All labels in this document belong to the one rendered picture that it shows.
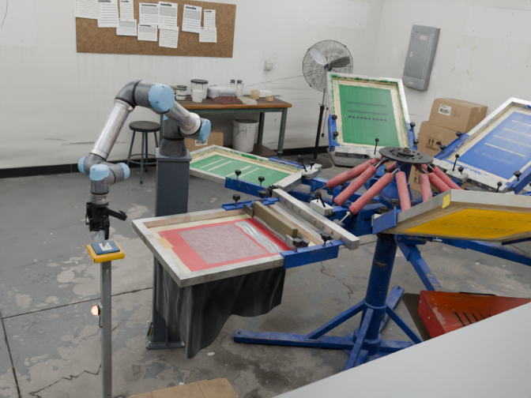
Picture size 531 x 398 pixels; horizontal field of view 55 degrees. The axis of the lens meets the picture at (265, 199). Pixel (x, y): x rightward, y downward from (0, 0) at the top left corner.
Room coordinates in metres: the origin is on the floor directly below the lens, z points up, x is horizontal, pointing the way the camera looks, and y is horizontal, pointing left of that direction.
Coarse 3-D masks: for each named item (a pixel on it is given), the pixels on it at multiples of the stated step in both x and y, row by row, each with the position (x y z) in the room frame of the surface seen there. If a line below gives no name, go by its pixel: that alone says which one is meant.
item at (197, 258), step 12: (240, 240) 2.19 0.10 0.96; (252, 240) 2.21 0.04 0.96; (276, 240) 2.23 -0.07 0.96; (180, 252) 2.01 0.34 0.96; (192, 252) 2.02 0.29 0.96; (204, 252) 2.03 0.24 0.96; (216, 252) 2.04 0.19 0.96; (228, 252) 2.06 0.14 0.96; (240, 252) 2.07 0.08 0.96; (252, 252) 2.08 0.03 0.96; (264, 252) 2.10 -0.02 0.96; (192, 264) 1.91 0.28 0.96; (204, 264) 1.93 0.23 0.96; (216, 264) 1.94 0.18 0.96; (228, 264) 1.95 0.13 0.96
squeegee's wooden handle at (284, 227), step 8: (256, 208) 2.42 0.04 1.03; (264, 208) 2.36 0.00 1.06; (264, 216) 2.35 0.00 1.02; (272, 216) 2.30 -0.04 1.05; (280, 216) 2.28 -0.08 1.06; (272, 224) 2.29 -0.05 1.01; (280, 224) 2.24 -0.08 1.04; (288, 224) 2.20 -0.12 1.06; (280, 232) 2.23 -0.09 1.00; (288, 232) 2.17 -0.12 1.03; (296, 232) 2.16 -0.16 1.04
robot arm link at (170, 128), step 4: (164, 116) 2.63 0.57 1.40; (164, 120) 2.63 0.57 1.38; (168, 120) 2.61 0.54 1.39; (164, 124) 2.63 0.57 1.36; (168, 124) 2.61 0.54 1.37; (172, 124) 2.61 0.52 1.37; (176, 124) 2.60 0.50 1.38; (164, 128) 2.63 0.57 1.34; (168, 128) 2.61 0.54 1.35; (172, 128) 2.60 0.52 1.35; (176, 128) 2.59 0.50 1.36; (164, 132) 2.63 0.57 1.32; (168, 132) 2.61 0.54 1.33; (172, 132) 2.61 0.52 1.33; (176, 132) 2.60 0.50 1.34; (164, 136) 2.63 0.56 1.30; (168, 136) 2.61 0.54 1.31; (172, 136) 2.61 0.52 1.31; (176, 136) 2.62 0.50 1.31; (180, 136) 2.62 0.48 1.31
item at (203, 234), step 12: (180, 228) 2.25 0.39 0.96; (192, 228) 2.26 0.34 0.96; (204, 228) 2.28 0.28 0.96; (216, 228) 2.29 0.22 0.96; (228, 228) 2.31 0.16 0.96; (240, 228) 2.32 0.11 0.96; (264, 228) 2.36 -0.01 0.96; (168, 240) 2.11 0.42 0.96; (180, 240) 2.12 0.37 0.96; (192, 240) 2.14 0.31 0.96; (204, 240) 2.15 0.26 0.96; (216, 240) 2.16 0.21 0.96; (228, 240) 2.18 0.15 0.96
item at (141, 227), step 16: (240, 208) 2.50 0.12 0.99; (272, 208) 2.57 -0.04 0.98; (144, 224) 2.20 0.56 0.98; (160, 224) 2.25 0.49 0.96; (304, 224) 2.38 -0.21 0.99; (144, 240) 2.06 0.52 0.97; (320, 240) 2.22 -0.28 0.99; (160, 256) 1.90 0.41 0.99; (272, 256) 2.00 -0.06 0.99; (176, 272) 1.77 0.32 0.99; (192, 272) 1.78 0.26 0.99; (208, 272) 1.80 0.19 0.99; (224, 272) 1.83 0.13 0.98; (240, 272) 1.87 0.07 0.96
